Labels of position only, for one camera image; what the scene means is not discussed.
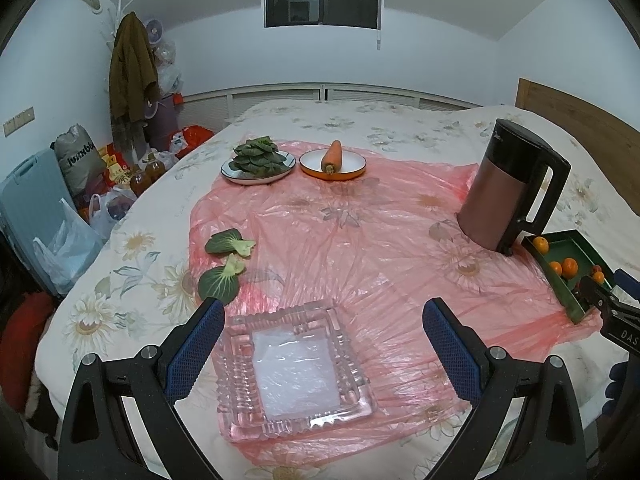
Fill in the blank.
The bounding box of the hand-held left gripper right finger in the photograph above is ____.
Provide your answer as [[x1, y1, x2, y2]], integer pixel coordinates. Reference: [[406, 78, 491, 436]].
[[422, 297, 587, 480]]

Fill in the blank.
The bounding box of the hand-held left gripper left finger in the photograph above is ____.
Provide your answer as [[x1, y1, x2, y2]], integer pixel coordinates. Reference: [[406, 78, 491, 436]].
[[59, 297, 227, 480]]

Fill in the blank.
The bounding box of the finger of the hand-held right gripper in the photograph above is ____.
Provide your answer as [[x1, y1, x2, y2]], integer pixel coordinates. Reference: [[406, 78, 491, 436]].
[[579, 275, 623, 318], [614, 268, 640, 293]]

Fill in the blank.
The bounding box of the green box tray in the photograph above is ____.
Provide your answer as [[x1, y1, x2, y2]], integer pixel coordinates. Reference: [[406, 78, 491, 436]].
[[522, 230, 613, 325]]

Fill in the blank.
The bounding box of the person's right hand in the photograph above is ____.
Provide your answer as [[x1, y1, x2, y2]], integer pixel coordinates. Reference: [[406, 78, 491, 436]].
[[606, 360, 636, 417]]

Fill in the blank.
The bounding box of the bok choy leaf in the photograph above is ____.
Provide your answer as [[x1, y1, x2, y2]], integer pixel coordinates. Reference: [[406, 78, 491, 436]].
[[198, 255, 247, 306], [205, 228, 257, 257]]

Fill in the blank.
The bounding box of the clear glass tray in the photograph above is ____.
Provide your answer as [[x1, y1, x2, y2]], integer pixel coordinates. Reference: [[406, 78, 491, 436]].
[[216, 297, 377, 442]]

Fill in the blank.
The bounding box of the pink plastic sheet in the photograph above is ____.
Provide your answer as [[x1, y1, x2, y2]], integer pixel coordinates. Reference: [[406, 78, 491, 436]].
[[189, 137, 613, 466]]

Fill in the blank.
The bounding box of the black and copper electric kettle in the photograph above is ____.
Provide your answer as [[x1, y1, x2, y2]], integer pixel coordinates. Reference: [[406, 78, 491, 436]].
[[457, 119, 572, 257]]

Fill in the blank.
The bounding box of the white plastic bag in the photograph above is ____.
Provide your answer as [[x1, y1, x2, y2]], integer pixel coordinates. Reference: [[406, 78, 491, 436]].
[[32, 197, 106, 296], [89, 187, 138, 241]]

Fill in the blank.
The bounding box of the red cloth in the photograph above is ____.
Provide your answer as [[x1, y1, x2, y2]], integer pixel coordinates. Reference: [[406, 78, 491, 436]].
[[0, 292, 56, 411]]

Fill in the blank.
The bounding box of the wooden headboard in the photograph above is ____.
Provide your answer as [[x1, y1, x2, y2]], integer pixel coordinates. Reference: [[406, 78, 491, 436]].
[[515, 77, 640, 171]]

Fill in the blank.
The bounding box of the white plate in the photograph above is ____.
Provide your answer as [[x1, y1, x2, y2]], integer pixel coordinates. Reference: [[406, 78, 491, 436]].
[[221, 152, 296, 186]]

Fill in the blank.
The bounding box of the red and yellow package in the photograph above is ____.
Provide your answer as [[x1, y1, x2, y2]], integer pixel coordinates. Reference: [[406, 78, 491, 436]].
[[97, 144, 133, 191]]

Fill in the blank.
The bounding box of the pile of green leaves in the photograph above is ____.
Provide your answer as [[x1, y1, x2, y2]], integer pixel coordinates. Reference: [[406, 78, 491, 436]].
[[232, 136, 287, 178]]

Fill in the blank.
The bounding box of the red bag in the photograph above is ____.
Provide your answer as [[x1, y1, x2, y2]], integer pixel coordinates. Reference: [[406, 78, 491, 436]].
[[170, 127, 216, 158]]

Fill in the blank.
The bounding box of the orange rimmed plate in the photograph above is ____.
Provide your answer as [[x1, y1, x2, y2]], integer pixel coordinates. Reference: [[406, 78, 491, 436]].
[[299, 149, 367, 181]]

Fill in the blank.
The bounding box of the light blue suitcase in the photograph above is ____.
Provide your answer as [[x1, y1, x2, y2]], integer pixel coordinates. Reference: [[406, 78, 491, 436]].
[[0, 149, 76, 296]]

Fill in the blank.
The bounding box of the grey sack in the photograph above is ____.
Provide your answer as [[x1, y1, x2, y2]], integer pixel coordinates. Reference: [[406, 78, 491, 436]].
[[54, 124, 108, 196]]

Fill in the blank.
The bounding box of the purple bin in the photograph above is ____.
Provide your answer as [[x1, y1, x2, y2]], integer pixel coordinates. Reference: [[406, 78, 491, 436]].
[[145, 94, 182, 151]]

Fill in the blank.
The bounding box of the carrot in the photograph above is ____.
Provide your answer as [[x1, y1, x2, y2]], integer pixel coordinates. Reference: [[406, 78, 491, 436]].
[[321, 140, 343, 175]]

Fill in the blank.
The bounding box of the clear plastic bag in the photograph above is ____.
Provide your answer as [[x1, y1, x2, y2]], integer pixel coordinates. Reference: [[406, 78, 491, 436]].
[[155, 40, 185, 98]]

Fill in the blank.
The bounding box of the brown coat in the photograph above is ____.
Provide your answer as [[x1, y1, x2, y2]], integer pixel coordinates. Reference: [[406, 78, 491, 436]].
[[109, 12, 160, 126]]

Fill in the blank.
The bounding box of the white slatted panel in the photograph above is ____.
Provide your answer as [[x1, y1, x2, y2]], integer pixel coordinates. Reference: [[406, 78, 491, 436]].
[[182, 84, 481, 126]]

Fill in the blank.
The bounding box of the white coat rack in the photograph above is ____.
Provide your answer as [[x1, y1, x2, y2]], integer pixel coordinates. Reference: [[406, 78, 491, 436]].
[[100, 0, 131, 56]]

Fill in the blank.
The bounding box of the wall switch panel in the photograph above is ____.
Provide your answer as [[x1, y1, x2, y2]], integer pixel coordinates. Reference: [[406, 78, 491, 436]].
[[2, 106, 36, 137]]

